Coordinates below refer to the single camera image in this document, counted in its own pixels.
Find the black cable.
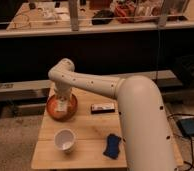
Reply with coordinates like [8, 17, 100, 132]
[183, 134, 194, 171]

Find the wooden workbench shelf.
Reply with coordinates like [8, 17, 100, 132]
[0, 0, 194, 38]

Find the dark rectangular box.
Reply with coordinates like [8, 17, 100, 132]
[91, 103, 115, 114]

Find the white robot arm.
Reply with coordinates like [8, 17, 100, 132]
[48, 58, 178, 171]

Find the brown ceramic bowl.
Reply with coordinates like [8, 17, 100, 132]
[46, 94, 78, 122]

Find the black bag on shelf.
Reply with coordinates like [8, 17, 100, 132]
[91, 10, 114, 25]

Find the black power adapter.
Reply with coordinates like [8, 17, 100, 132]
[177, 118, 194, 137]

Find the white cup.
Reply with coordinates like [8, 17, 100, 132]
[54, 129, 76, 154]

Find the metal rail beam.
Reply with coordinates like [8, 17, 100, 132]
[0, 70, 177, 102]

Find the blue cloth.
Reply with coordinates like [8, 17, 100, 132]
[103, 134, 121, 159]

